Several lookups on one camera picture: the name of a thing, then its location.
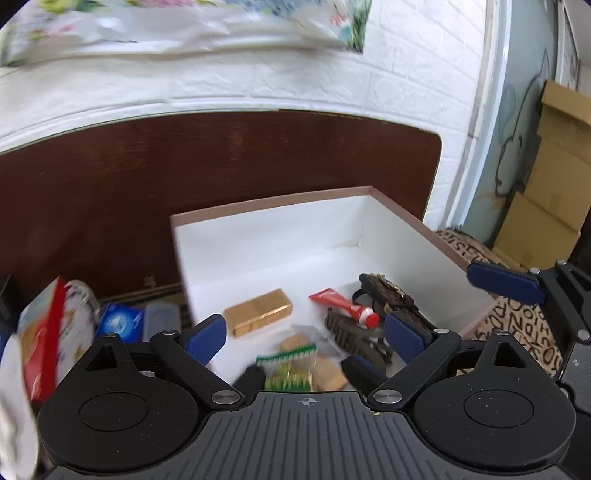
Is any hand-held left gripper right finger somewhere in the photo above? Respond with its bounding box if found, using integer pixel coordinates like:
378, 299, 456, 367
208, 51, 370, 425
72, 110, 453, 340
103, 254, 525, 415
367, 311, 544, 409

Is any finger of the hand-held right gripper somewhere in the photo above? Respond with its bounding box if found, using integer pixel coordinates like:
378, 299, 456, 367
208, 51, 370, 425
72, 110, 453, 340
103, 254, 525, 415
465, 259, 591, 325

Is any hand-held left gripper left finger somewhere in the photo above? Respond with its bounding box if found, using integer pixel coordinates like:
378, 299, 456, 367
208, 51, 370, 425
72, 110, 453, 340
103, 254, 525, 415
68, 314, 245, 410

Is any brown patterned pouch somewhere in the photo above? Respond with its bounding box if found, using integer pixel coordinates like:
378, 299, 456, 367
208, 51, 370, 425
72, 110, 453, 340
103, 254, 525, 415
358, 272, 437, 330

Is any gold rectangular box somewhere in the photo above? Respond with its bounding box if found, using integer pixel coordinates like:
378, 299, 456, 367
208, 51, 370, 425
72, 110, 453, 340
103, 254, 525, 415
223, 288, 294, 339

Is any brown hair claw clip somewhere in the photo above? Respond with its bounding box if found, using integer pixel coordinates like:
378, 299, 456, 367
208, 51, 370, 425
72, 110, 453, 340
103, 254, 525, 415
324, 307, 395, 365

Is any red tube with white cap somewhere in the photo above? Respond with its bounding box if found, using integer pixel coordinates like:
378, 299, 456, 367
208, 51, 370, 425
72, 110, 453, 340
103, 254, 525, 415
308, 288, 380, 329

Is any green biscuit packet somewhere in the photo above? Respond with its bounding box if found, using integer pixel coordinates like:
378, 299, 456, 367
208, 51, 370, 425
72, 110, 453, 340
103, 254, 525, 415
256, 344, 318, 392

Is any white cardboard box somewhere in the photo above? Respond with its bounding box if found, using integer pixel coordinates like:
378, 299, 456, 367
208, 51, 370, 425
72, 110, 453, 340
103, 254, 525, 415
170, 186, 497, 398

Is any letter-printed blanket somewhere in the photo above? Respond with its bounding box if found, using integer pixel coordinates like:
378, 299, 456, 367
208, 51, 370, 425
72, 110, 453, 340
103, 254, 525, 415
434, 228, 566, 384

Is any brown cardboard carton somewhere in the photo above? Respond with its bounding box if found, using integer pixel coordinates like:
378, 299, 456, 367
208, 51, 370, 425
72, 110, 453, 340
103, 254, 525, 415
538, 80, 591, 148
492, 191, 583, 271
522, 138, 591, 232

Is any clear plastic case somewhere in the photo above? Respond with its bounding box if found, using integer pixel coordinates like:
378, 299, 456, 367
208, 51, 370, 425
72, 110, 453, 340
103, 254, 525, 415
141, 302, 182, 342

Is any blue box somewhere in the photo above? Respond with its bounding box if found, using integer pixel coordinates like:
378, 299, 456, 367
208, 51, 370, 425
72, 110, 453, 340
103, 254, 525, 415
95, 302, 146, 344

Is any red white snack bag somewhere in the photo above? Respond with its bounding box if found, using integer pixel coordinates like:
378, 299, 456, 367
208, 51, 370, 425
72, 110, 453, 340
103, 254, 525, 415
16, 277, 70, 402

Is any brown wooden headboard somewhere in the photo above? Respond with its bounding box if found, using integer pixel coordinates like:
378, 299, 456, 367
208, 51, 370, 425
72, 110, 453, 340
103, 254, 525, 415
0, 108, 444, 310

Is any floral plastic sheet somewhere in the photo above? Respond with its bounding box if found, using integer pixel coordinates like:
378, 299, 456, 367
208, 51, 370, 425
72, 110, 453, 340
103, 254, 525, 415
0, 0, 375, 70

